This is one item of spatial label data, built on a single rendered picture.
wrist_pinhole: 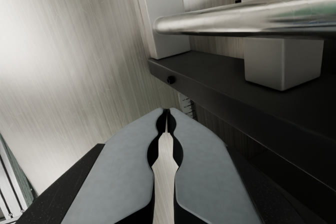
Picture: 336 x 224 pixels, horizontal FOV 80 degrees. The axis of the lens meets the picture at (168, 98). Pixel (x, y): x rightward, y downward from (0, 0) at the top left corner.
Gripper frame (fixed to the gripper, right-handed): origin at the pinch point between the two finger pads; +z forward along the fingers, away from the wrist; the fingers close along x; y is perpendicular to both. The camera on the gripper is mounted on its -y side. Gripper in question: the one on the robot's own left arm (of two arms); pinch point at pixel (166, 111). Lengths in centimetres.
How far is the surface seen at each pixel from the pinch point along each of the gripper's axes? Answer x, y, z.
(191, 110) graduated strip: 3.2, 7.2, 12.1
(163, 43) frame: -0.5, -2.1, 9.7
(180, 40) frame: 1.2, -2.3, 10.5
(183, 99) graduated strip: 2.1, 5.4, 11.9
